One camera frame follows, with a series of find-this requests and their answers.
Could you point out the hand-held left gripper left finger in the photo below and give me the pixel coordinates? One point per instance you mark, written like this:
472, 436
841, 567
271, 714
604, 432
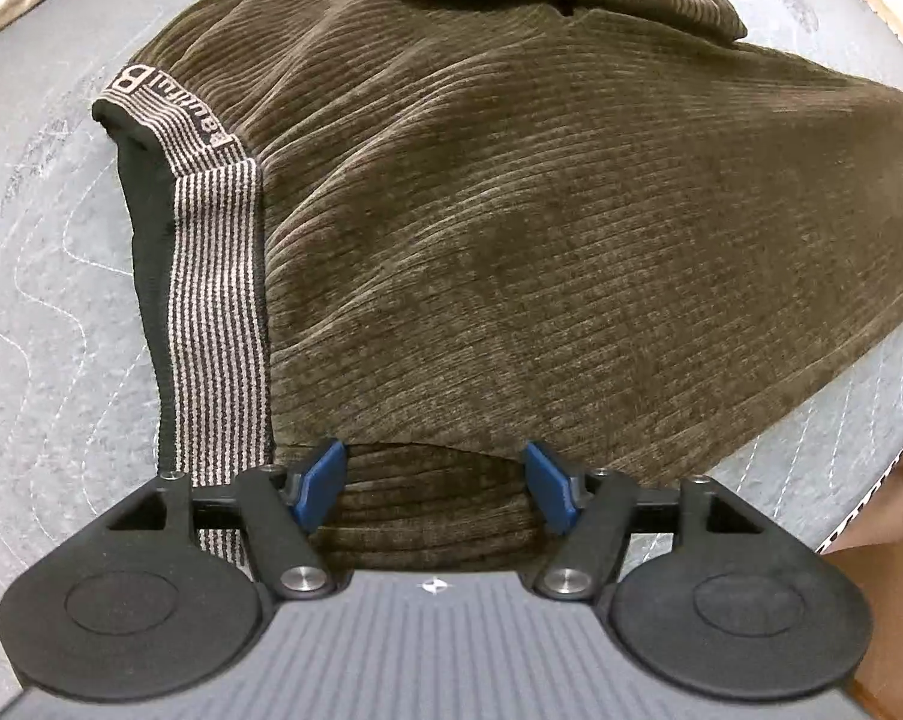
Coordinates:
324, 484

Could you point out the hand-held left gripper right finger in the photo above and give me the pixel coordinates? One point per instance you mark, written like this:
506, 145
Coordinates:
547, 484

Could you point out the grey quilted mattress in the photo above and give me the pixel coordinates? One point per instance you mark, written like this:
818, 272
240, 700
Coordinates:
46, 300

